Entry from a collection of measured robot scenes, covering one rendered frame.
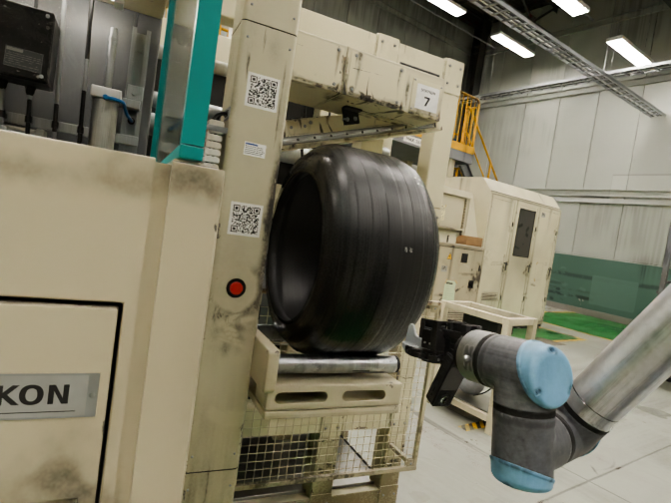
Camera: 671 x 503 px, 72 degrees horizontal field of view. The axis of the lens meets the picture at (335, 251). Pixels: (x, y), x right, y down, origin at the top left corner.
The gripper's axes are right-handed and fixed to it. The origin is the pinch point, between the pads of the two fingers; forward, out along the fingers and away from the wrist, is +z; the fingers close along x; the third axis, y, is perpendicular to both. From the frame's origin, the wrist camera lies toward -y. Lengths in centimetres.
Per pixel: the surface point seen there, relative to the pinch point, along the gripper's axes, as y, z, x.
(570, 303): 4, 697, -974
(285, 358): -6.1, 17.5, 21.2
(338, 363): -7.1, 17.0, 7.5
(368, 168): 39.4, 8.9, 8.5
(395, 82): 78, 40, -16
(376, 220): 26.7, 2.5, 8.9
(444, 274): 30, 353, -295
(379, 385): -12.1, 15.3, -3.5
